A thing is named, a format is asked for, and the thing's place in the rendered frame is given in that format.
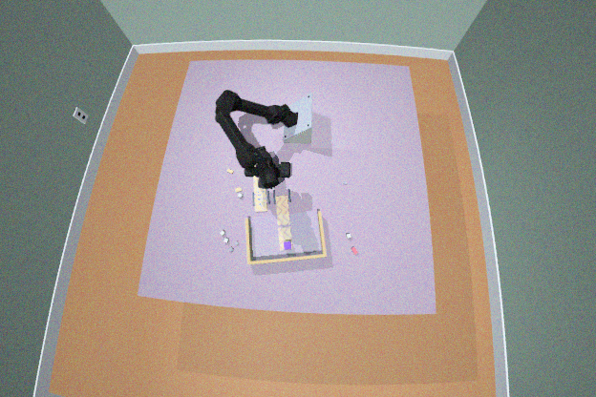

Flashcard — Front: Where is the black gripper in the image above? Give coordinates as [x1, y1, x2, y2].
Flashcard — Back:
[244, 161, 290, 178]

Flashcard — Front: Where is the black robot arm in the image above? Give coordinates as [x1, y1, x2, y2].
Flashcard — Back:
[215, 90, 298, 189]

